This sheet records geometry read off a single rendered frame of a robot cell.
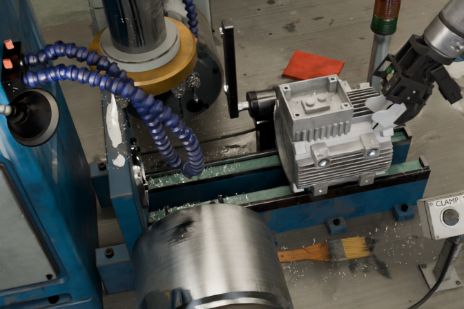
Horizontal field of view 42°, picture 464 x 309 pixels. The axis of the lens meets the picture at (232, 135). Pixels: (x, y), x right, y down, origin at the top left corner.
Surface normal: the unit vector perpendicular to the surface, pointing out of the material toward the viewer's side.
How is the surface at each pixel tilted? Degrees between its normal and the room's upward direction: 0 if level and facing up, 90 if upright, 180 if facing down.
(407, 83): 90
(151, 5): 90
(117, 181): 0
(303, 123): 90
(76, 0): 0
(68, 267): 90
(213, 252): 6
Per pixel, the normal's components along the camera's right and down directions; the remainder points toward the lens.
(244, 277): 0.36, -0.69
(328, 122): 0.22, 0.72
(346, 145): -0.05, -0.67
